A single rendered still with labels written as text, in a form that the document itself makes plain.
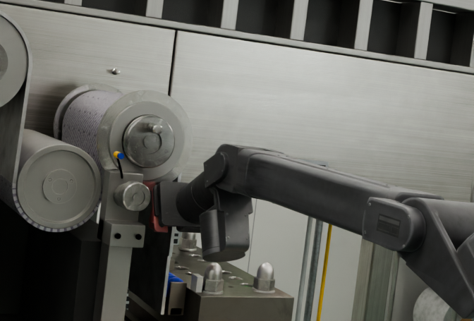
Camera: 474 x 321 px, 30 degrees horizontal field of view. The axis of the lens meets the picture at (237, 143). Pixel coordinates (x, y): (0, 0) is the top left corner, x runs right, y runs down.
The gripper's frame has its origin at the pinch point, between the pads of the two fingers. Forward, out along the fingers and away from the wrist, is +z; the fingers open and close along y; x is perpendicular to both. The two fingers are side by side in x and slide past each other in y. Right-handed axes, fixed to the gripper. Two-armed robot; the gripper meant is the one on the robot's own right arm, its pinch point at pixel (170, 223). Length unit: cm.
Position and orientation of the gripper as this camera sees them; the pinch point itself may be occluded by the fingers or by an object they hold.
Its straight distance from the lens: 134.6
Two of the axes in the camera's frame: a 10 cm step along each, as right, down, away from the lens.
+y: 9.0, 0.9, 4.4
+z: -4.4, 3.6, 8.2
